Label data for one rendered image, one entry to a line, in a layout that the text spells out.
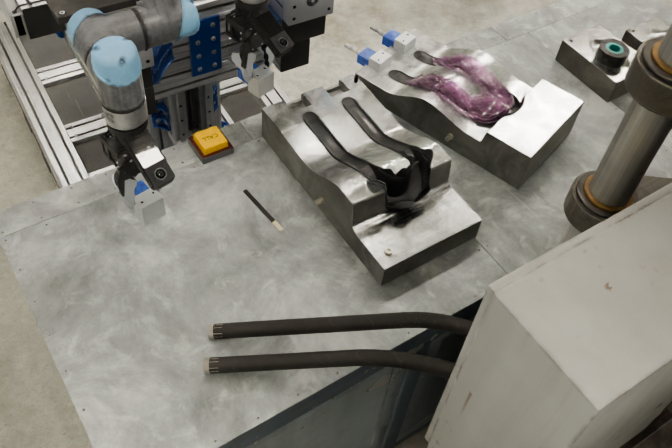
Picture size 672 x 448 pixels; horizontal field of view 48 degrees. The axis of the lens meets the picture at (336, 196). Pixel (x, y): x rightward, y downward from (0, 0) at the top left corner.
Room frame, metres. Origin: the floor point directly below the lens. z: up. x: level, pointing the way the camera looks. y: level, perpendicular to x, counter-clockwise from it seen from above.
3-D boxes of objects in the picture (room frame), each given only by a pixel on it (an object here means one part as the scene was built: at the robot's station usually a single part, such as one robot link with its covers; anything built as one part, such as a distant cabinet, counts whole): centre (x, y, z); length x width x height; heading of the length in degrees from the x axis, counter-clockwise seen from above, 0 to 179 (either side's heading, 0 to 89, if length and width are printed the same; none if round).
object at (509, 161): (1.44, -0.29, 0.86); 0.50 x 0.26 x 0.11; 56
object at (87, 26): (1.02, 0.43, 1.25); 0.11 x 0.11 x 0.08; 38
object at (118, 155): (0.93, 0.39, 1.09); 0.09 x 0.08 x 0.12; 47
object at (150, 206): (0.94, 0.40, 0.93); 0.13 x 0.05 x 0.05; 47
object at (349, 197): (1.16, -0.06, 0.87); 0.50 x 0.26 x 0.14; 38
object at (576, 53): (1.67, -0.68, 0.84); 0.20 x 0.15 x 0.07; 38
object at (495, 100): (1.44, -0.28, 0.90); 0.26 x 0.18 x 0.08; 56
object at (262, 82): (1.35, 0.24, 0.93); 0.13 x 0.05 x 0.05; 52
